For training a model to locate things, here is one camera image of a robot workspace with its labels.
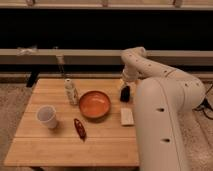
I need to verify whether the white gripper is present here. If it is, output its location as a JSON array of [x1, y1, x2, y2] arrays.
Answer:
[[120, 68, 139, 102]]

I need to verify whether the grey metal rail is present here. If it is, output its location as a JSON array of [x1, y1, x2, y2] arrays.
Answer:
[[0, 48, 213, 66]]

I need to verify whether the black cable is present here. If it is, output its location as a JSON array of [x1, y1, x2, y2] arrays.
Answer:
[[194, 83, 213, 120]]

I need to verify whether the white eraser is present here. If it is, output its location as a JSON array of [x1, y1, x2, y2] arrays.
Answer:
[[121, 108, 134, 126]]

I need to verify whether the dark red oblong object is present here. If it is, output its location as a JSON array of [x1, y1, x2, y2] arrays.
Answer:
[[74, 118, 86, 140]]

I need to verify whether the small white bottle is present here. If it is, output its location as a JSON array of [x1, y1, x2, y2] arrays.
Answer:
[[65, 79, 78, 105]]

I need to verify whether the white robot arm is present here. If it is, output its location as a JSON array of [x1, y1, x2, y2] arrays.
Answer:
[[121, 47, 205, 171]]

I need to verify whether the orange bowl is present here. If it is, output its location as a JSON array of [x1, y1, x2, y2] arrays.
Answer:
[[79, 91, 111, 119]]

